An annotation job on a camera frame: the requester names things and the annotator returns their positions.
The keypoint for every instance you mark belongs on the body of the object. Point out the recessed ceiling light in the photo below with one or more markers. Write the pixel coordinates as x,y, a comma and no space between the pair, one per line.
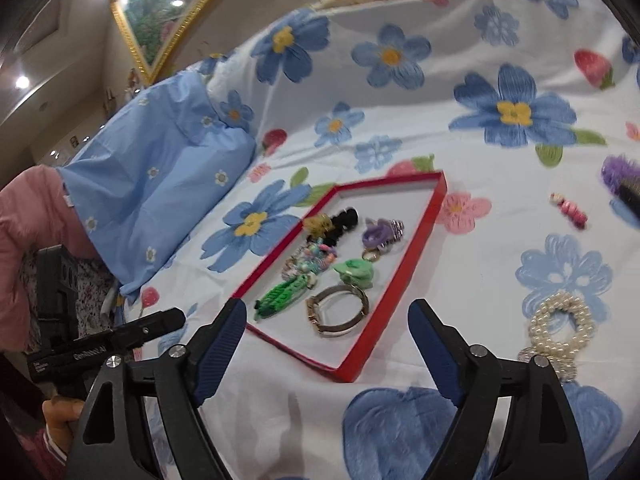
22,81

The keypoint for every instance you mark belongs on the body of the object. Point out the gold framed painting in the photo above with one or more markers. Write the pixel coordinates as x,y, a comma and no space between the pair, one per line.
155,15

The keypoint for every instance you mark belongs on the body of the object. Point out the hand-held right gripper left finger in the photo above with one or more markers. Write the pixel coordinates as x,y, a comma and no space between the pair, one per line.
220,342

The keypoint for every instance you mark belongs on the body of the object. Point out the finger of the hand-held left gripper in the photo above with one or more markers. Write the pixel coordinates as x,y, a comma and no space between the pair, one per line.
150,327

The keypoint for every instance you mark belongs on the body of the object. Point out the small floral print cloth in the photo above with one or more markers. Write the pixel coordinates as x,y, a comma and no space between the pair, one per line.
92,300

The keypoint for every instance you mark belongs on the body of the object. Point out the pink beaded hair clip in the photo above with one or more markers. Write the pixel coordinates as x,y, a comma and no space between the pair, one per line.
570,210

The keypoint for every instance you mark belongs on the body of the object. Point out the black hair claw clip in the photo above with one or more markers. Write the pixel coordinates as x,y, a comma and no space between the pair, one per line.
631,200

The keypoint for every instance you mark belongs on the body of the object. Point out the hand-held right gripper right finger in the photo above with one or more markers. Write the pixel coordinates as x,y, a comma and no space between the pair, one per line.
434,345

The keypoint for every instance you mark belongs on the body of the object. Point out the person's left forearm pink sleeve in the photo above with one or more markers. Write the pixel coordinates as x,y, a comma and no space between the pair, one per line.
45,455

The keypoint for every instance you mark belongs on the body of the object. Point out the green braided hair clip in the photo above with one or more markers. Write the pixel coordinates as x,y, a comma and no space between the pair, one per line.
280,297

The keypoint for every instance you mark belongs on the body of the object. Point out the small yellow hair clip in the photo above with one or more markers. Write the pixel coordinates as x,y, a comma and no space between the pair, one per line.
317,224

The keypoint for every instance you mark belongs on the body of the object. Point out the purple fluffy flower hair accessory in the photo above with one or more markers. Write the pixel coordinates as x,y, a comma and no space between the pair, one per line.
617,170

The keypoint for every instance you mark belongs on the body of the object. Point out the blue daisy print pillow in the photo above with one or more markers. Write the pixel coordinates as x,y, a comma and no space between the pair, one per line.
165,175

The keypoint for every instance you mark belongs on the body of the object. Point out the black fabric scrunchie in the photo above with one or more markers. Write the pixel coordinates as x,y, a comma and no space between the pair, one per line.
345,220

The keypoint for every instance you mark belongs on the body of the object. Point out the red rimmed white tray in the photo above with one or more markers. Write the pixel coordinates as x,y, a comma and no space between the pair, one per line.
395,285

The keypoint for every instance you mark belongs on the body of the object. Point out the person's left hand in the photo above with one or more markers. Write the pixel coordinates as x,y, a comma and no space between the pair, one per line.
62,412

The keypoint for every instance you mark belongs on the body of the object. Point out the floral strawberry print bed sheet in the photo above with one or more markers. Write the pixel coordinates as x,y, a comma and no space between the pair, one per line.
500,270

